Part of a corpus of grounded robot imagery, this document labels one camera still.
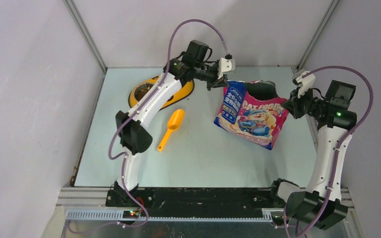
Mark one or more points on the aluminium left corner post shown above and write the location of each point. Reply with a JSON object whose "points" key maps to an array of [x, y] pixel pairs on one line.
{"points": [[85, 33]]}

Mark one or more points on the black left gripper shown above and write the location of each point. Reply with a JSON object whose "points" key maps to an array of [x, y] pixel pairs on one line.
{"points": [[216, 83]]}

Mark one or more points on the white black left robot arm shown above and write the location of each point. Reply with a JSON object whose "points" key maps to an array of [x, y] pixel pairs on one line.
{"points": [[133, 125]]}

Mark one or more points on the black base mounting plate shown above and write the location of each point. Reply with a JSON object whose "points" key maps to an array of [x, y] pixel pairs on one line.
{"points": [[206, 201]]}

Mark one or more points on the aluminium corner post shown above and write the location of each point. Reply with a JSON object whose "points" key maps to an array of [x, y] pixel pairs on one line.
{"points": [[332, 8], [85, 33]]}

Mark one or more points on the yellow double pet bowl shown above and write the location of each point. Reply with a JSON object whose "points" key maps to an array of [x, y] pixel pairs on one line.
{"points": [[178, 96]]}

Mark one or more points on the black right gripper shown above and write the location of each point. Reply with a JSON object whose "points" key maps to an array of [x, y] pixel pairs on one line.
{"points": [[293, 104]]}

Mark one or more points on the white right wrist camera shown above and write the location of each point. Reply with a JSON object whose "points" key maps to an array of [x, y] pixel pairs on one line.
{"points": [[304, 81]]}

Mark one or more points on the aluminium right corner post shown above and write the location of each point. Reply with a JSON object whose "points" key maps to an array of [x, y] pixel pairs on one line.
{"points": [[332, 8]]}

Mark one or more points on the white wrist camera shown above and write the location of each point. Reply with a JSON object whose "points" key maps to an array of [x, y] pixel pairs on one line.
{"points": [[304, 81], [224, 66]]}

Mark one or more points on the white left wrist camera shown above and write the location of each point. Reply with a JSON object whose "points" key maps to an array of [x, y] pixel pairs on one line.
{"points": [[224, 66]]}

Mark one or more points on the brown pet food kibble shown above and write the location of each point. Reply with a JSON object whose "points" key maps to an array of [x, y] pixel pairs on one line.
{"points": [[142, 90]]}

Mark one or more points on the grey slotted cable duct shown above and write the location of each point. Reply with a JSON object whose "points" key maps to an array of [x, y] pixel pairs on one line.
{"points": [[125, 215]]}

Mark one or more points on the yellow plastic food scoop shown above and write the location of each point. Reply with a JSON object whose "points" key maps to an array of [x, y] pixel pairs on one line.
{"points": [[173, 124]]}

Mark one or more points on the colourful cat food bag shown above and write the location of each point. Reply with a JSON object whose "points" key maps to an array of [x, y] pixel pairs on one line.
{"points": [[253, 111]]}

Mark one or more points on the aluminium front frame rail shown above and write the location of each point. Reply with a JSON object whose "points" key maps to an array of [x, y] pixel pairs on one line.
{"points": [[105, 198]]}

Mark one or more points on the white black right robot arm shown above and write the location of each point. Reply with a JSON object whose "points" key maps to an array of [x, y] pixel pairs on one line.
{"points": [[322, 195]]}

